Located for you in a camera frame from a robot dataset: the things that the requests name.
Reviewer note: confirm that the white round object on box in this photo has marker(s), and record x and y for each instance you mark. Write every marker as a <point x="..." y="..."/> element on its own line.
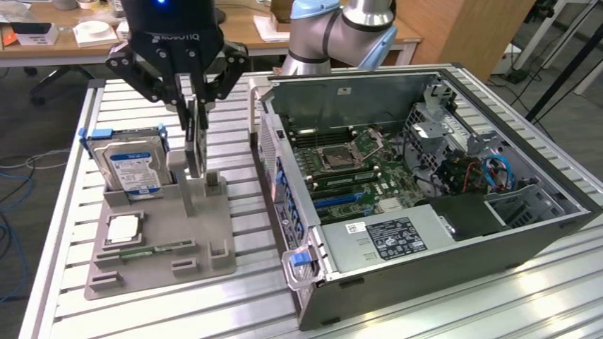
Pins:
<point x="94" y="31"/>

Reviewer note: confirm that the CPU socket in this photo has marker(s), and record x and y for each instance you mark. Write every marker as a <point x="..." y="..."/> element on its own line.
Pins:
<point x="336" y="157"/>

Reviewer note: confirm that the long black expansion slot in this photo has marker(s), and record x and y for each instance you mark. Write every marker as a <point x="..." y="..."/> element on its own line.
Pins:
<point x="336" y="192"/>

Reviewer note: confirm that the stack of papers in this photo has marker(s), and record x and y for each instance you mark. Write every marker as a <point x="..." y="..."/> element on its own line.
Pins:
<point x="271" y="30"/>

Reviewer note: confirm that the green loose RAM stick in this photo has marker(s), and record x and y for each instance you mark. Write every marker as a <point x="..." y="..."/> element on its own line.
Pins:
<point x="151" y="251"/>

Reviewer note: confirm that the metal socket cover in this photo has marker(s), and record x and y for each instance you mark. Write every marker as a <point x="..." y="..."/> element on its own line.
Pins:
<point x="372" y="141"/>

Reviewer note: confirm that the brown cardboard box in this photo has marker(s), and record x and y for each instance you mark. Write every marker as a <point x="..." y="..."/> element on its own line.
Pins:
<point x="283" y="8"/>

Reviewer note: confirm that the grey metal disk bay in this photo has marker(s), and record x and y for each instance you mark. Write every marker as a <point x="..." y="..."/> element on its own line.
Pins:
<point x="523" y="206"/>

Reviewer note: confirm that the black stand pole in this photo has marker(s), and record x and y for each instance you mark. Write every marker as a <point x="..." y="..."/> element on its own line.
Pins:
<point x="561" y="72"/>

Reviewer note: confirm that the wooden cabinet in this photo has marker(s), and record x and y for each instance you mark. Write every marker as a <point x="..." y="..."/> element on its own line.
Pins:
<point x="471" y="35"/>

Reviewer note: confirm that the grey parts rack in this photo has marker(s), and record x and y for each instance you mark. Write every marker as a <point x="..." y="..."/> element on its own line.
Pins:
<point x="179" y="247"/>

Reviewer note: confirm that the green graphics card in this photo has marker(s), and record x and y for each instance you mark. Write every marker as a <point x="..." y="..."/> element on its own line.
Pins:
<point x="196" y="159"/>

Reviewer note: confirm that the grey power supply unit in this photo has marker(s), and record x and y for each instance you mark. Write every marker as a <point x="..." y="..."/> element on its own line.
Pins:
<point x="376" y="240"/>

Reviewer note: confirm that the black RAM slot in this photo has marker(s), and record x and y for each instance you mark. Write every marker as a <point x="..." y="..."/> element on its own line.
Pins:
<point x="323" y="129"/>
<point x="323" y="133"/>
<point x="324" y="138"/>
<point x="339" y="170"/>
<point x="326" y="143"/>

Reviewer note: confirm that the green installed RAM stick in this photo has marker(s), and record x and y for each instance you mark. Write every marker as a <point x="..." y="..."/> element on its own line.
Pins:
<point x="343" y="179"/>

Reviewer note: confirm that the hard disk with blue bracket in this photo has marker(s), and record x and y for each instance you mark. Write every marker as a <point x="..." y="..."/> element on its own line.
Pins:
<point x="132" y="166"/>

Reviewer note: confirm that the black office chair base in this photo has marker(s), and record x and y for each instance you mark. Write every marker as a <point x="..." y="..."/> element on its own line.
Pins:
<point x="52" y="81"/>

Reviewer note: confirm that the white box with black label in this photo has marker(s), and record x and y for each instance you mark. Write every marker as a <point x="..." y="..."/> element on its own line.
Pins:
<point x="35" y="33"/>

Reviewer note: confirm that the green motherboard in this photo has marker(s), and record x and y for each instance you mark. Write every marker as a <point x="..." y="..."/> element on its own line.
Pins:
<point x="395" y="180"/>

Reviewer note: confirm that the wooden desk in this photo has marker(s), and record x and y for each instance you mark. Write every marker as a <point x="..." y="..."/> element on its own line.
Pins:
<point x="71" y="51"/>

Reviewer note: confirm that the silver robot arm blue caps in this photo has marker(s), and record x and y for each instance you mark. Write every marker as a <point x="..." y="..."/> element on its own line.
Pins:
<point x="311" y="35"/>

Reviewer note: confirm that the blue case release latch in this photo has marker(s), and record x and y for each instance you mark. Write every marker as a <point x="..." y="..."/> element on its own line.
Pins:
<point x="302" y="260"/>

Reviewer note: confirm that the silver CPU chip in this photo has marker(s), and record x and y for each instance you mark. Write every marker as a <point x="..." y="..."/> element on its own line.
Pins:
<point x="123" y="227"/>

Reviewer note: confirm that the silver chipset heatsink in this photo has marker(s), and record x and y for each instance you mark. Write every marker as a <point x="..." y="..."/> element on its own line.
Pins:
<point x="388" y="205"/>

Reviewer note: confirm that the black open PC case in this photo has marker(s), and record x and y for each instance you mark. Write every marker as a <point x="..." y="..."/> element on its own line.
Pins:
<point x="447" y="289"/>

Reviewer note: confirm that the white table stop block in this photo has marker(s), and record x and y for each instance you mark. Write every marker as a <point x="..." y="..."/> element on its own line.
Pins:
<point x="256" y="88"/>

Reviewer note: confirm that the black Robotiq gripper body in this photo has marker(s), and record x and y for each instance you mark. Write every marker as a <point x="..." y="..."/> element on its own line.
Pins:
<point x="174" y="35"/>

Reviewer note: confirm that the perforated metal drive cage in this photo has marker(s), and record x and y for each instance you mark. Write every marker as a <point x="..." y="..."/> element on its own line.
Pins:
<point x="428" y="129"/>

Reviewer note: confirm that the black plastic shroud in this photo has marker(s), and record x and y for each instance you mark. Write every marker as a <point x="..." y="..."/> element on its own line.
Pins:
<point x="463" y="215"/>

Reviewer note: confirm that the blue expansion slot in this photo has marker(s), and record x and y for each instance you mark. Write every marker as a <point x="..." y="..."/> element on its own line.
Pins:
<point x="336" y="201"/>

